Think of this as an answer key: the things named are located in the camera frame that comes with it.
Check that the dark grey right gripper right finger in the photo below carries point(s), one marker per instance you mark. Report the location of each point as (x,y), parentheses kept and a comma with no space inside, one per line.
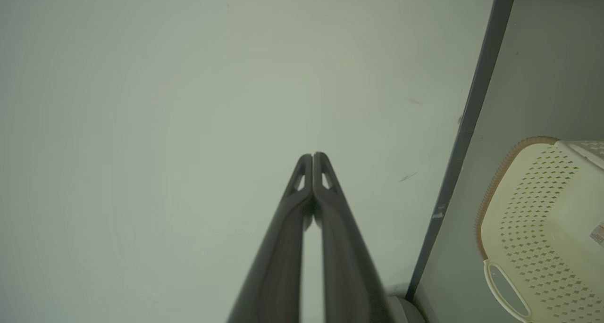
(344,257)

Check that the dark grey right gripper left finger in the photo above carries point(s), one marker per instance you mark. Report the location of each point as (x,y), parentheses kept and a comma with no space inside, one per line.
(278,257)

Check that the white perforated basket brown rim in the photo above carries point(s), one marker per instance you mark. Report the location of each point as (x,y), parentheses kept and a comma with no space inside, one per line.
(542,228)

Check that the dark grey baseboard strip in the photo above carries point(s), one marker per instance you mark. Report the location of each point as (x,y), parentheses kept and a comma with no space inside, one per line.
(472,111)

